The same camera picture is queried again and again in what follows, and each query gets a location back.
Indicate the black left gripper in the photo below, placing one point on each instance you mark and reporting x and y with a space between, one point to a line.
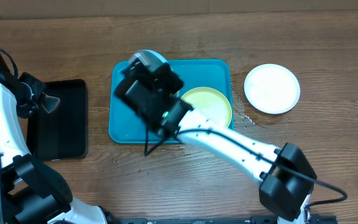
37 84

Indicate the grey-green sponge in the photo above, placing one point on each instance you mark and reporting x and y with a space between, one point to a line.
50 103

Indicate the yellow plate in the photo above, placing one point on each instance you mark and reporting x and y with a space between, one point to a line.
212 103

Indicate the white plate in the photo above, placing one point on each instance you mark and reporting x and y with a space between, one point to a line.
272 89

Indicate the light blue plate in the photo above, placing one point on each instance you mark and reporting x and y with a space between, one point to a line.
150 56

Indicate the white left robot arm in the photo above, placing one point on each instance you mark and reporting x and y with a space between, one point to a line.
31 191

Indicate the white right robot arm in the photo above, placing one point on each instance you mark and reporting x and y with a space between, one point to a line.
283 175

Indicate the black tray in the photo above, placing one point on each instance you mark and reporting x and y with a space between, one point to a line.
63 133

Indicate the teal tray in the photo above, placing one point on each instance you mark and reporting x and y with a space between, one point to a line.
125 127

